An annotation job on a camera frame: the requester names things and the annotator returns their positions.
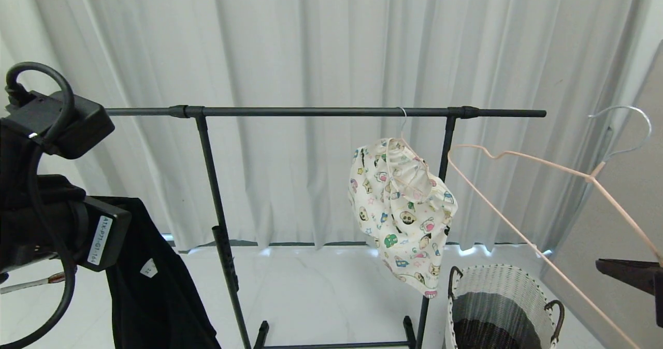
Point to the black clothes rack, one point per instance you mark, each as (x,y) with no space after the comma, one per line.
(311,112)

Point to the pink clothes hanger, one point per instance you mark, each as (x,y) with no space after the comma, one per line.
(594,175)
(403,126)

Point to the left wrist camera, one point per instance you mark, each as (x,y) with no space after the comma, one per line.
(77,121)

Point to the cream printed garment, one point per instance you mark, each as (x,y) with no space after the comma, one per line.
(404,224)

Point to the white curtain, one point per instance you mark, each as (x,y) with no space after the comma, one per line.
(311,43)

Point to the white laundry basket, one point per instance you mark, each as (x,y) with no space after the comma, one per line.
(497,287)

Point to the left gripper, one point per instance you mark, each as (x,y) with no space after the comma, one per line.
(103,235)

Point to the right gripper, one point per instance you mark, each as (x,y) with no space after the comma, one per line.
(659,297)

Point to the black garment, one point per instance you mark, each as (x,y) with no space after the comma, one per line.
(155,297)

